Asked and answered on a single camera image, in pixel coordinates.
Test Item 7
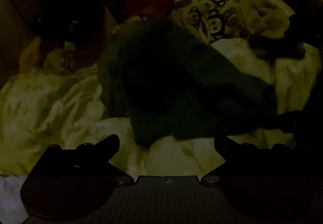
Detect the tan cloth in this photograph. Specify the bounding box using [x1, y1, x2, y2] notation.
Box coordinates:
[19, 36, 76, 74]

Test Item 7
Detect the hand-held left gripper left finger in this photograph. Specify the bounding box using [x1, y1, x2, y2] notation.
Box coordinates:
[26, 135, 135, 186]

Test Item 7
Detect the pale yellow crumpled cloth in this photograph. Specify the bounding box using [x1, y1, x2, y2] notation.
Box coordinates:
[237, 0, 297, 38]

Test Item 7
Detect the dark cloth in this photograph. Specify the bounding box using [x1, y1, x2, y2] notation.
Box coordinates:
[28, 0, 109, 43]

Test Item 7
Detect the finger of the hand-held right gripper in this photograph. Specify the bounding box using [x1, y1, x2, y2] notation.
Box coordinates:
[262, 110, 307, 137]

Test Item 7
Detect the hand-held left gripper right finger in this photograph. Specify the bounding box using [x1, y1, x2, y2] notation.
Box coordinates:
[200, 135, 308, 187]

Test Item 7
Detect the dark green small garment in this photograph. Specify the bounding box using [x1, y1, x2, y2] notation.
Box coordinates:
[97, 16, 279, 149]

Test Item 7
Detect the brown wooden wardrobe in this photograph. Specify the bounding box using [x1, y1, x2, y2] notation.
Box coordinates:
[0, 0, 53, 45]

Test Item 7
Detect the pale yellow blanket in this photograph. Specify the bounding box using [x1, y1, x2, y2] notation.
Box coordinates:
[0, 37, 321, 176]

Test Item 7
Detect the cartoon printed cloth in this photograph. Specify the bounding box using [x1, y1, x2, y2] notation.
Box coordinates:
[172, 0, 253, 44]

